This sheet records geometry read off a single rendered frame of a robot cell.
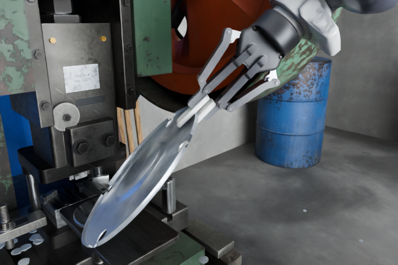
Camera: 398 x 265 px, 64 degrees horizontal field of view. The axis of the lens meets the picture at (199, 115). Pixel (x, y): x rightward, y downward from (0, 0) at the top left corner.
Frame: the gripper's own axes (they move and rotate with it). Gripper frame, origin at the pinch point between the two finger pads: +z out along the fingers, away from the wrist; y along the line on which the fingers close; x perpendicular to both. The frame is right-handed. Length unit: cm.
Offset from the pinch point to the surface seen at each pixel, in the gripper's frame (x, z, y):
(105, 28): -17.4, 2.5, 21.5
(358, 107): -266, -88, -194
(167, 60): -21.6, -1.3, 7.6
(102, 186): -21.7, 32.6, -2.1
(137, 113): -136, 44, -10
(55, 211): -11.9, 38.4, 3.5
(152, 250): 2.9, 23.1, -11.6
